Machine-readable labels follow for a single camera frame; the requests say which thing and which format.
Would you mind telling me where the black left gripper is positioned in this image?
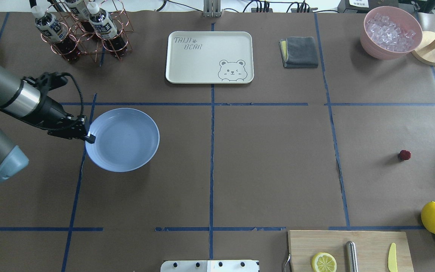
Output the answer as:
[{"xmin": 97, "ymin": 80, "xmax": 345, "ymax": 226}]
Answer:
[{"xmin": 21, "ymin": 72, "xmax": 96, "ymax": 144}]

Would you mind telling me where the blue round plate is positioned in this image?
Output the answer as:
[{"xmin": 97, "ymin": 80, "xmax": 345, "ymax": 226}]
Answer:
[{"xmin": 85, "ymin": 107, "xmax": 160, "ymax": 173}]

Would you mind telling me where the red strawberry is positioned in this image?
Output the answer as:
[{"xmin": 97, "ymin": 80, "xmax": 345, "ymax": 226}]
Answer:
[{"xmin": 397, "ymin": 150, "xmax": 412, "ymax": 161}]

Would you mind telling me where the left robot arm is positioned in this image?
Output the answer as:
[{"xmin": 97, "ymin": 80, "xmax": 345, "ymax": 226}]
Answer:
[{"xmin": 0, "ymin": 66, "xmax": 96, "ymax": 182}]

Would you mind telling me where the left tea bottle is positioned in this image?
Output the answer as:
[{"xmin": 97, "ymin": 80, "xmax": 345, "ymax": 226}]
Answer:
[{"xmin": 31, "ymin": 5, "xmax": 80, "ymax": 62}]

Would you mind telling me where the tea bottle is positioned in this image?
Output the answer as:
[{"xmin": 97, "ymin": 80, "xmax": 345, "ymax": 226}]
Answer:
[
  {"xmin": 87, "ymin": 2, "xmax": 127, "ymax": 58},
  {"xmin": 64, "ymin": 0, "xmax": 98, "ymax": 41},
  {"xmin": 31, "ymin": 5, "xmax": 80, "ymax": 62}
]

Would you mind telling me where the right tea bottle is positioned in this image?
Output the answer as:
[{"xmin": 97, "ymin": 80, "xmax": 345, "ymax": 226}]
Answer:
[{"xmin": 87, "ymin": 2, "xmax": 127, "ymax": 58}]

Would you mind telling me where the bottom tea bottle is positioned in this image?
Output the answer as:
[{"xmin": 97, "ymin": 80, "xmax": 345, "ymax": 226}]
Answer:
[{"xmin": 64, "ymin": 0, "xmax": 98, "ymax": 41}]

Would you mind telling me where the cream bear tray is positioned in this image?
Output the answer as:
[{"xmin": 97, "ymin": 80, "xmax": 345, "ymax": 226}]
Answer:
[{"xmin": 165, "ymin": 31, "xmax": 255, "ymax": 84}]

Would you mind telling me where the grey yellow folded cloth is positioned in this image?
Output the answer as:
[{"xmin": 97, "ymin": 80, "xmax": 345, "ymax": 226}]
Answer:
[{"xmin": 279, "ymin": 37, "xmax": 319, "ymax": 69}]

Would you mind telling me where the wooden cutting board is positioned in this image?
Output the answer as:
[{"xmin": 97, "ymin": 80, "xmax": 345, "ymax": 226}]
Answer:
[{"xmin": 288, "ymin": 230, "xmax": 414, "ymax": 272}]

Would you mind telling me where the lemon slice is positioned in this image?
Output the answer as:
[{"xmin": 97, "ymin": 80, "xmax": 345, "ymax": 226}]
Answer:
[{"xmin": 311, "ymin": 252, "xmax": 337, "ymax": 272}]

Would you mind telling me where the steel cylinder black cap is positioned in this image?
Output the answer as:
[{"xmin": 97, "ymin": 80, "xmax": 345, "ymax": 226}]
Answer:
[{"xmin": 346, "ymin": 241, "xmax": 359, "ymax": 272}]

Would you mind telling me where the pink bowl of ice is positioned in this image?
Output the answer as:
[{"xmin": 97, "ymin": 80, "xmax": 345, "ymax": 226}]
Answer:
[{"xmin": 360, "ymin": 6, "xmax": 423, "ymax": 60}]

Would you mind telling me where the yellow plastic knife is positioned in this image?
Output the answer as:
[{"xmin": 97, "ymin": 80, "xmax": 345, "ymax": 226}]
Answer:
[{"xmin": 388, "ymin": 243, "xmax": 398, "ymax": 272}]

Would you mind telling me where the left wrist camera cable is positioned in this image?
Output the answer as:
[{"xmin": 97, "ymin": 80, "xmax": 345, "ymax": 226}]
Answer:
[{"xmin": 0, "ymin": 72, "xmax": 86, "ymax": 125}]

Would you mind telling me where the copper wire bottle rack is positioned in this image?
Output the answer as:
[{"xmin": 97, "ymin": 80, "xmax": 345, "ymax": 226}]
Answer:
[{"xmin": 30, "ymin": 0, "xmax": 134, "ymax": 64}]

